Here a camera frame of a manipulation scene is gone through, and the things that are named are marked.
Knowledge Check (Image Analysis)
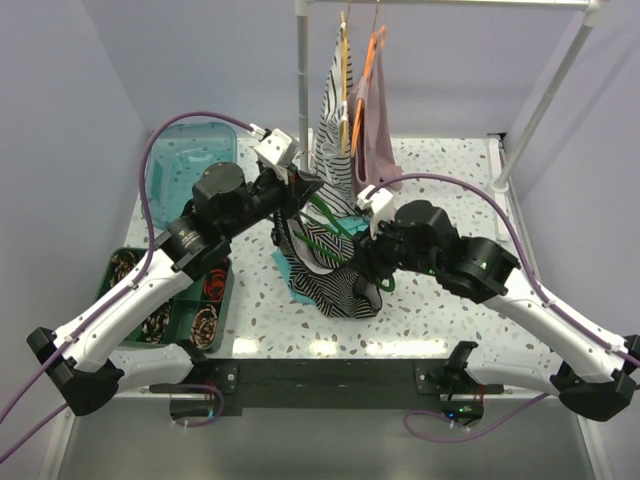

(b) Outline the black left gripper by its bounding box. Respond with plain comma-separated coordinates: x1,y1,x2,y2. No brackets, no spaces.
223,161,324,240

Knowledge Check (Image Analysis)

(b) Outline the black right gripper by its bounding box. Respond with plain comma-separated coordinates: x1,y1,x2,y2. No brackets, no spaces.
347,211,439,283

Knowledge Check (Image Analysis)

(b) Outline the green hanger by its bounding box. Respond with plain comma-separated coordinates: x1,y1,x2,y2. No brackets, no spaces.
294,149,397,294

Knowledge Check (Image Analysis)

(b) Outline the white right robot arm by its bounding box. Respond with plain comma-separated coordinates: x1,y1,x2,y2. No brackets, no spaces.
349,191,639,422

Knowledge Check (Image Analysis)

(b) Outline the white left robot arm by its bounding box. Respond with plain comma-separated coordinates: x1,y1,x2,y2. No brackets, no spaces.
27,163,323,416

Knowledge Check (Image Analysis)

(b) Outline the teal tank top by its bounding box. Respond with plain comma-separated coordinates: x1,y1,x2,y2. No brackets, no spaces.
271,216,368,305

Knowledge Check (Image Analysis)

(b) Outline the pink tank top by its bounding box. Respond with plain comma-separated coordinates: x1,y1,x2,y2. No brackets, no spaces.
348,50,403,198

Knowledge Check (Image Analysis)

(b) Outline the yellow hanger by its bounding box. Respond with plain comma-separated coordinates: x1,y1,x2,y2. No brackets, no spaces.
339,11,350,157

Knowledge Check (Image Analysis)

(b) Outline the orange hanger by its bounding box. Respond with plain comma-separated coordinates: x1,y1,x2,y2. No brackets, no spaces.
350,25,387,158

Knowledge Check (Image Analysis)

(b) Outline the teal transparent plastic bin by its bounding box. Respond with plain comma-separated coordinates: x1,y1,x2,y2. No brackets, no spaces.
146,122,237,230

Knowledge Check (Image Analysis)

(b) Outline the dark green organizer tray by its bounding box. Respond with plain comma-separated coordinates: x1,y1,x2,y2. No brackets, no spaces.
122,259,234,352

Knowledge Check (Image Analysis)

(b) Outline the white clothes rack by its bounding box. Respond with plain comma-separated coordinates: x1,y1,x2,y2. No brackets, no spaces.
293,0,606,243

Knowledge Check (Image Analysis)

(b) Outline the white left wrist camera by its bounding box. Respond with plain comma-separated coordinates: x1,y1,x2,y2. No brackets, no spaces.
254,129,299,183

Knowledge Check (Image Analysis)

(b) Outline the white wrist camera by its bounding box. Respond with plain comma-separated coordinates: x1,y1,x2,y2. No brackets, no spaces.
254,129,299,183
356,185,395,239

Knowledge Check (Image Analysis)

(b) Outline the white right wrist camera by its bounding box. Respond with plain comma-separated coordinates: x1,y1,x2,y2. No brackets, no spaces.
356,185,395,239

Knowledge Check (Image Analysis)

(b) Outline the red black hair tie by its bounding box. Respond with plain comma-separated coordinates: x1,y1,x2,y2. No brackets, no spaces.
203,268,230,304

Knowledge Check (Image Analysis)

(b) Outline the brown floral hair tie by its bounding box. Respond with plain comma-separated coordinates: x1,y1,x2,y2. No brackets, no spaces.
191,305,221,349

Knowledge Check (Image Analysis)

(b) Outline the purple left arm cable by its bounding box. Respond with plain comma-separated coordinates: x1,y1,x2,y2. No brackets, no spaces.
0,112,264,466

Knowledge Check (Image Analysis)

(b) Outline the leopard print hair tie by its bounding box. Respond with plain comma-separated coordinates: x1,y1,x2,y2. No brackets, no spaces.
109,251,137,286

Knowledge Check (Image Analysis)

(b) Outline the black white hair tie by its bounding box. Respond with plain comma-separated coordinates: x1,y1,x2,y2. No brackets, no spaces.
141,302,174,345

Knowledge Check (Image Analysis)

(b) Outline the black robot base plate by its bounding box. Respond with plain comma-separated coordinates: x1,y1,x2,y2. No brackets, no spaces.
151,358,504,416

